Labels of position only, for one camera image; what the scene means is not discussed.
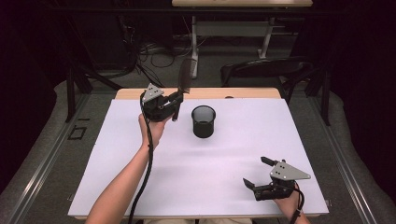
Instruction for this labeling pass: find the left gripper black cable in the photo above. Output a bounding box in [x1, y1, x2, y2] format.
[127, 91, 156, 224]

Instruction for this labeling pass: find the person's right hand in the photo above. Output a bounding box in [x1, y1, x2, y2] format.
[272, 186, 304, 220]

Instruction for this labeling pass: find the metal floor rail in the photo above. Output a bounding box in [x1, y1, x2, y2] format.
[7, 92, 92, 224]
[311, 92, 379, 224]

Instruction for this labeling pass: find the black metal stand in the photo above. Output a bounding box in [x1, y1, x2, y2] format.
[304, 60, 332, 127]
[64, 60, 123, 124]

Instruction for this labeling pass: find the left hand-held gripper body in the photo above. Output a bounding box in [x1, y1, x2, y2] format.
[139, 82, 180, 123]

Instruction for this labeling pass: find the dark brown comb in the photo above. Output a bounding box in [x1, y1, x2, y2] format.
[177, 57, 195, 95]

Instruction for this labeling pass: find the white-legged wooden desk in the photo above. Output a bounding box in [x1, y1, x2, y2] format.
[171, 0, 314, 79]

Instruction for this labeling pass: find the person's left hand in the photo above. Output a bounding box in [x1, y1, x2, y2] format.
[138, 112, 174, 151]

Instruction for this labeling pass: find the black mesh pen holder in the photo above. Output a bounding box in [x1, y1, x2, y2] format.
[191, 105, 217, 139]

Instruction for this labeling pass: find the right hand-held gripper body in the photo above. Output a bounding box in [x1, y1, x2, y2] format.
[253, 160, 312, 202]

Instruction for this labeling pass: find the black chair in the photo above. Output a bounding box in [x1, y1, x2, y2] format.
[219, 57, 316, 94]

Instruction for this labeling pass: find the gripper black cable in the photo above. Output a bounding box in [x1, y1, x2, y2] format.
[289, 182, 306, 224]
[127, 91, 156, 224]

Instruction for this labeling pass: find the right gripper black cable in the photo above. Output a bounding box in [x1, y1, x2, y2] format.
[289, 182, 306, 224]

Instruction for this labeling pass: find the bundle of floor cables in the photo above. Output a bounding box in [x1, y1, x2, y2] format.
[120, 18, 194, 89]

